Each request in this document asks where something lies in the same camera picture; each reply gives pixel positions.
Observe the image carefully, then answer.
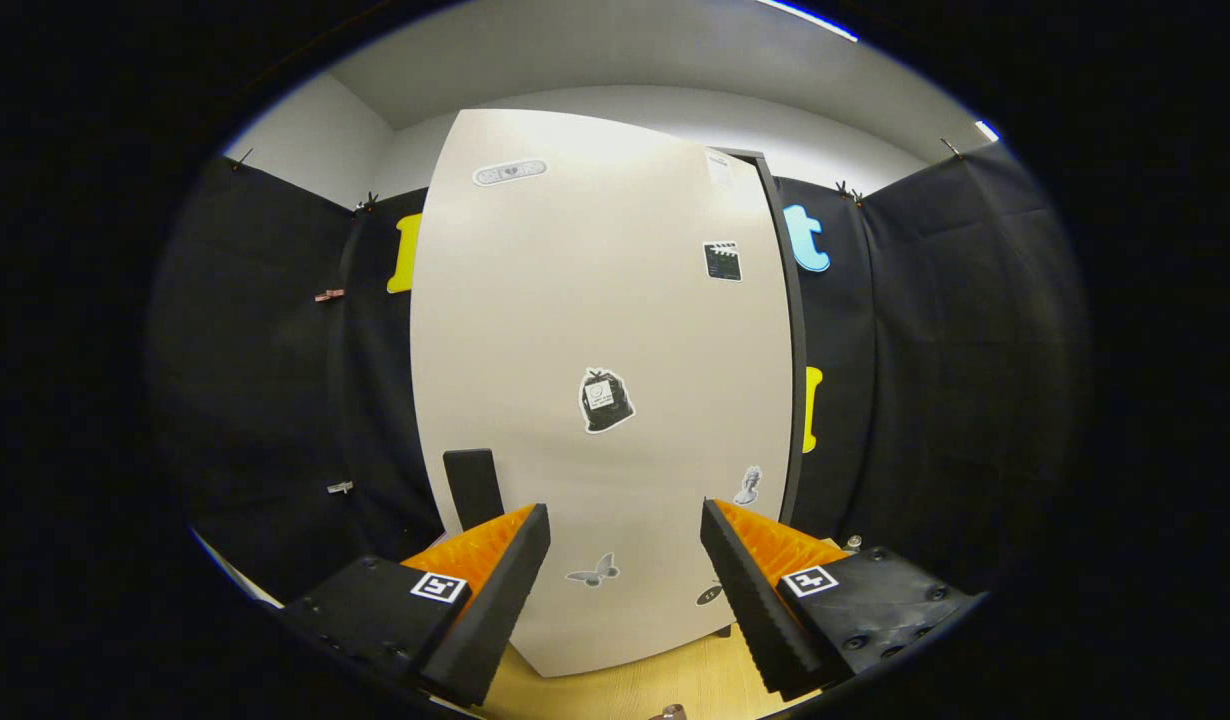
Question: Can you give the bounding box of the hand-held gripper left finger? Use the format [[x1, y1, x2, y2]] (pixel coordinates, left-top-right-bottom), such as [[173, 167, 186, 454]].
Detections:
[[278, 503, 553, 709]]

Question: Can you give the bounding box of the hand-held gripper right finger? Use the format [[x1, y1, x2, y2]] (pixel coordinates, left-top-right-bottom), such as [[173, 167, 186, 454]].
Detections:
[[699, 498, 981, 703]]

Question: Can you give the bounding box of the beige shoe cabinet door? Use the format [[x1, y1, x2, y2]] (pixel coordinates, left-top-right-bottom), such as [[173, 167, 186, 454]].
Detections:
[[410, 108, 798, 679]]

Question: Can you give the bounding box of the black backdrop cloth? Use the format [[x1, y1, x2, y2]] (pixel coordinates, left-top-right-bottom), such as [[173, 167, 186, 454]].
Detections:
[[145, 140, 1091, 611]]

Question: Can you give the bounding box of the long ceiling light strip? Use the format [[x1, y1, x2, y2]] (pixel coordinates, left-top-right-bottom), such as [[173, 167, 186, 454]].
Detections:
[[755, 0, 861, 43]]

